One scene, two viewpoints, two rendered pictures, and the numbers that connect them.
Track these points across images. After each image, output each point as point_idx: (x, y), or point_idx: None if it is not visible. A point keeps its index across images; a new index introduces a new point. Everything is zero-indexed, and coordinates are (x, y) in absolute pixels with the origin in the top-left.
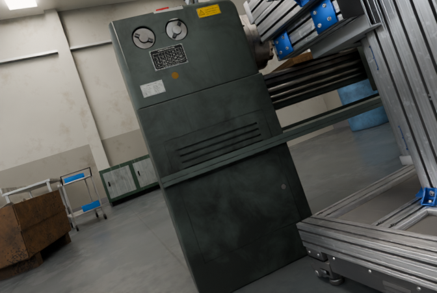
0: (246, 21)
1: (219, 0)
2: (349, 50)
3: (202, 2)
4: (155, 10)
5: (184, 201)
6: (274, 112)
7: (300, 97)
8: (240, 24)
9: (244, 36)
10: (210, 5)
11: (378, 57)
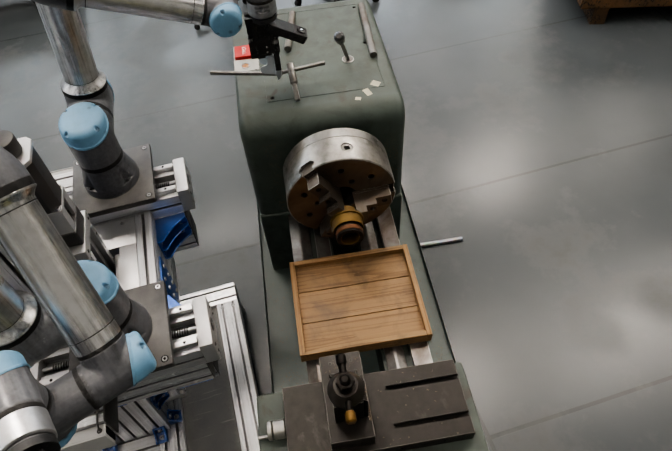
0: (287, 167)
1: (238, 114)
2: (309, 382)
3: (238, 93)
4: (236, 46)
5: None
6: (268, 249)
7: None
8: (247, 162)
9: (250, 174)
10: (237, 107)
11: None
